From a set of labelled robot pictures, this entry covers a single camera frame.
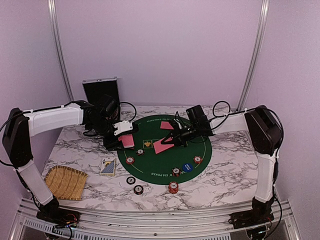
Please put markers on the red-backed card bottom player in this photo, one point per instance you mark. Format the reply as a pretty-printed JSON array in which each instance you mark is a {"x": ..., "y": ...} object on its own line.
[{"x": 159, "y": 147}]

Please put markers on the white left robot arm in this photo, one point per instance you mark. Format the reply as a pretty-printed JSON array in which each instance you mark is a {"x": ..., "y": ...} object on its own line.
[{"x": 23, "y": 126}]

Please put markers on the left aluminium frame post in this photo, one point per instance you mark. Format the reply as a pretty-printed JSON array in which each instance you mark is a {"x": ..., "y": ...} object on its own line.
[{"x": 59, "y": 50}]

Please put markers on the aluminium frame post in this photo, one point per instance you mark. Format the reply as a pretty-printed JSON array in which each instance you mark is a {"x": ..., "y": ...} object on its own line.
[
  {"x": 258, "y": 42},
  {"x": 59, "y": 50}
]

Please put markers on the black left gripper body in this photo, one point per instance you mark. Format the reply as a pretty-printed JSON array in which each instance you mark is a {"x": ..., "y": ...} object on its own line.
[{"x": 106, "y": 139}]

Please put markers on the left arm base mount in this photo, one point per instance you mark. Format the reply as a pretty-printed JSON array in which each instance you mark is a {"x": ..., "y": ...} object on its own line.
[{"x": 51, "y": 212}]

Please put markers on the aluminium poker chip case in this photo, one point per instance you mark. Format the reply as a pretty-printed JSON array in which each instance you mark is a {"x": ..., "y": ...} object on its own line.
[{"x": 95, "y": 89}]

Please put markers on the black poker chip stack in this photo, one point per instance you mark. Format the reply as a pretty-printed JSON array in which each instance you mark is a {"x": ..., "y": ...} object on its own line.
[{"x": 138, "y": 189}]

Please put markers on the woven bamboo tray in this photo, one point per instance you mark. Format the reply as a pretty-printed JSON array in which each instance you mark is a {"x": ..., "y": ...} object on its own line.
[{"x": 66, "y": 183}]

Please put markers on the playing card box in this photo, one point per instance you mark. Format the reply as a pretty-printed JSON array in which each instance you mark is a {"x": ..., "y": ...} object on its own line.
[{"x": 108, "y": 167}]

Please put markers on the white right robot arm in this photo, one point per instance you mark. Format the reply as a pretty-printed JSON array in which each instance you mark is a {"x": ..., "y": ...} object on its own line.
[{"x": 261, "y": 123}]

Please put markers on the aluminium front rail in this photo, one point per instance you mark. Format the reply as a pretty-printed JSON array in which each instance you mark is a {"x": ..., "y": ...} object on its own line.
[{"x": 196, "y": 224}]

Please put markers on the red poker chip stack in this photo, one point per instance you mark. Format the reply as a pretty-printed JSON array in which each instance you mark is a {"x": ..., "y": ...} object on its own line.
[{"x": 173, "y": 187}]

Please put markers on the red playing card deck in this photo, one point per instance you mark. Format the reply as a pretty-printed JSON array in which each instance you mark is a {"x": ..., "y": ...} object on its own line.
[{"x": 127, "y": 141}]

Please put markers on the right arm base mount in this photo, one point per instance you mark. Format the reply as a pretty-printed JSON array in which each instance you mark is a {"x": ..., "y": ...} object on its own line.
[{"x": 260, "y": 212}]

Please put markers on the blue small blind button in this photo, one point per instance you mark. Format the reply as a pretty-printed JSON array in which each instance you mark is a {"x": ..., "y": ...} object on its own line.
[{"x": 187, "y": 167}]

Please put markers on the round green poker mat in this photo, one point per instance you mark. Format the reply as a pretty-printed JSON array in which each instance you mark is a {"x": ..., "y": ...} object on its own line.
[{"x": 157, "y": 168}]

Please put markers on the right aluminium frame post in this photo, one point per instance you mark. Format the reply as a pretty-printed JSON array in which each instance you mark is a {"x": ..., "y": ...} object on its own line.
[{"x": 258, "y": 42}]

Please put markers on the red-backed card top player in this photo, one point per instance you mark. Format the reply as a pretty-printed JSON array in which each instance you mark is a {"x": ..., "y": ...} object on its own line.
[{"x": 165, "y": 125}]

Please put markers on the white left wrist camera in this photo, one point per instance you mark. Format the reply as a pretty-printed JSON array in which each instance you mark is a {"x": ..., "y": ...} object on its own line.
[{"x": 124, "y": 127}]

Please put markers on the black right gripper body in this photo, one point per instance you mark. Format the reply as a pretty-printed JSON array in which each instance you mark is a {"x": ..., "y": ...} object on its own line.
[{"x": 181, "y": 137}]

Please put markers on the red-backed card player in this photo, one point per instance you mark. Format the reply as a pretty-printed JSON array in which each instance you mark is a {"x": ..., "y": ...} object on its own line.
[
  {"x": 165, "y": 125},
  {"x": 159, "y": 147}
]

